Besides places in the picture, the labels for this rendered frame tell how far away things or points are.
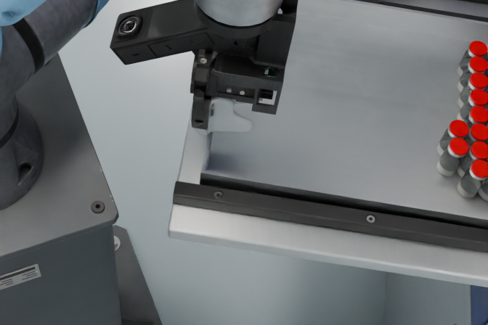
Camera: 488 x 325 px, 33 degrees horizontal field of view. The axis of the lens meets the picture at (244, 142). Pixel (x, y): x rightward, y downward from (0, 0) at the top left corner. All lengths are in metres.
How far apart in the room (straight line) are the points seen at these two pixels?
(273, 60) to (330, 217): 0.19
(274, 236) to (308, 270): 0.96
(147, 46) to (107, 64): 1.30
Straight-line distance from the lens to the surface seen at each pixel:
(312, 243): 0.84
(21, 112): 0.94
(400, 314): 1.56
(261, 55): 0.73
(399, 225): 0.85
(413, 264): 0.86
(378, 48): 0.99
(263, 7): 0.66
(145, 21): 0.75
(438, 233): 0.86
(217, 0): 0.65
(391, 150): 0.91
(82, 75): 2.03
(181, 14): 0.74
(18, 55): 0.84
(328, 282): 1.80
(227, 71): 0.73
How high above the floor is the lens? 1.64
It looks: 58 degrees down
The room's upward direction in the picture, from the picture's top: 10 degrees clockwise
